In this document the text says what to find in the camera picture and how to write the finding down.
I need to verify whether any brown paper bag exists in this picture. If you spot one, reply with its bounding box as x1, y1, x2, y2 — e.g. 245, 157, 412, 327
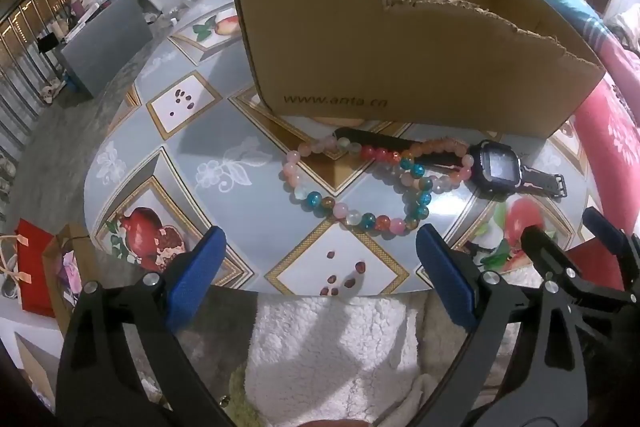
42, 226, 98, 334

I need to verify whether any black smartwatch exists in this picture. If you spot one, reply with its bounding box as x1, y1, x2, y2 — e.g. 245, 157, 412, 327
335, 127, 568, 198

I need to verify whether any red gift bag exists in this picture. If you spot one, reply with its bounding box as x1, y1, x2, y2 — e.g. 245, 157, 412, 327
14, 219, 60, 319

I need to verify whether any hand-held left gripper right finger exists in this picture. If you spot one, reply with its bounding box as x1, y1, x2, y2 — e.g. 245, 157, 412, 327
415, 223, 590, 427

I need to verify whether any fruit-print tablecloth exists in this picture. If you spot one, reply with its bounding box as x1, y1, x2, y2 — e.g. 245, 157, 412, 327
82, 0, 608, 298

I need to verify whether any grey box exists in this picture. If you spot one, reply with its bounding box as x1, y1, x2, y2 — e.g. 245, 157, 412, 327
59, 0, 154, 100

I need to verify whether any brown cardboard box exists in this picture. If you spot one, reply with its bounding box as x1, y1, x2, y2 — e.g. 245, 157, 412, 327
231, 0, 607, 138

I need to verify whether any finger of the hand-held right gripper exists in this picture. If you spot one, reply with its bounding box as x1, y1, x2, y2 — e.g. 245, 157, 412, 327
582, 207, 640, 292
521, 226, 640, 309

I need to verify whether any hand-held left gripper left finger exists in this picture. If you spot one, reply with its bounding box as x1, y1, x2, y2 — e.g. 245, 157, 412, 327
56, 225, 237, 427

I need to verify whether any pink bead bracelet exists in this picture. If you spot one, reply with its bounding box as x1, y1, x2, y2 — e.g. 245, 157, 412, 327
281, 133, 363, 208

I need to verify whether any multicolour bead bracelet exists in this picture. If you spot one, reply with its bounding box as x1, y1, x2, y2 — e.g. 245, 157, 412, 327
302, 146, 433, 232

